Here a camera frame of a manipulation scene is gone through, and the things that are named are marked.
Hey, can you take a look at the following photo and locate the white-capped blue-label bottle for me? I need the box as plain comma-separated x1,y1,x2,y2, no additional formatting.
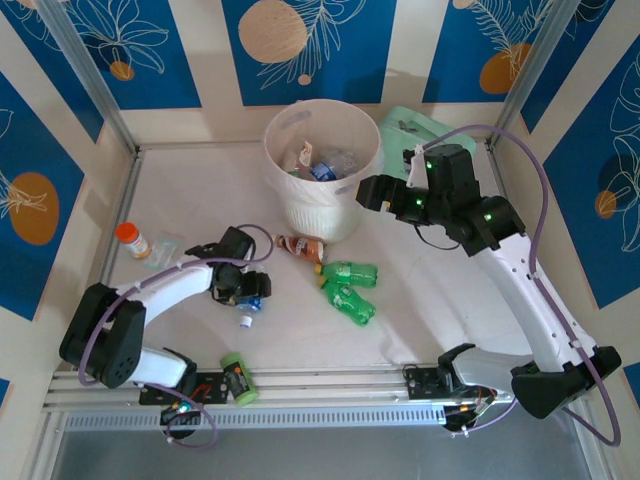
234,295,268,330

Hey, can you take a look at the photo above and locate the blue-capped blue-label bottle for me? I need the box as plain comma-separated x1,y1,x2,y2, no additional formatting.
309,146,362,182

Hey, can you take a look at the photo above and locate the clear plastic packet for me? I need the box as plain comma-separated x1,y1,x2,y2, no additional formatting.
146,231,182,271

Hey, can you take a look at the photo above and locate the green cylindrical canister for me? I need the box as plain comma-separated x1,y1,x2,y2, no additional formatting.
219,351,260,408

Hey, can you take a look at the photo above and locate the grey slotted cable duct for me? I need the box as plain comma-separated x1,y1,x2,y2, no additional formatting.
62,405,446,432

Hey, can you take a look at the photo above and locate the orange-capped small bottle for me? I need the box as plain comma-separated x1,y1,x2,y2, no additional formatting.
115,222,152,261

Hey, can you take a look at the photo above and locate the cream plastic bin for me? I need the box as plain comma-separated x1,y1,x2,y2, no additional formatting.
263,98,384,245

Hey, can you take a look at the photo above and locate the mint green zip pouch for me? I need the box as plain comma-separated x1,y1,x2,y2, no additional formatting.
378,104,474,184

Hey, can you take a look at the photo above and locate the purple cable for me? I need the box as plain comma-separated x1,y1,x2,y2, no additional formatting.
74,223,275,449
417,124,624,449

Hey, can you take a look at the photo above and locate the thin black cable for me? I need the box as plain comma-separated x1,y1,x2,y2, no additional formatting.
414,222,464,251

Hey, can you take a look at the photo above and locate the small black controller board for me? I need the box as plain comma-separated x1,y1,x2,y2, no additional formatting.
159,402,202,427
443,389,499,436

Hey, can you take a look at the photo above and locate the brown label drink bottle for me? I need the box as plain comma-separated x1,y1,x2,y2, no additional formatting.
274,233,328,264

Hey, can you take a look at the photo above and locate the long aluminium frame rail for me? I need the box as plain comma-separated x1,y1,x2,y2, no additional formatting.
42,362,586,415

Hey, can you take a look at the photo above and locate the aluminium corner post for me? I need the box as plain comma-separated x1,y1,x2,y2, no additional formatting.
489,0,585,151
35,0,140,155

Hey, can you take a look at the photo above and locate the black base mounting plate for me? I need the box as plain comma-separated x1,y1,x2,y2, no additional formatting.
402,363,449,401
138,372,236,406

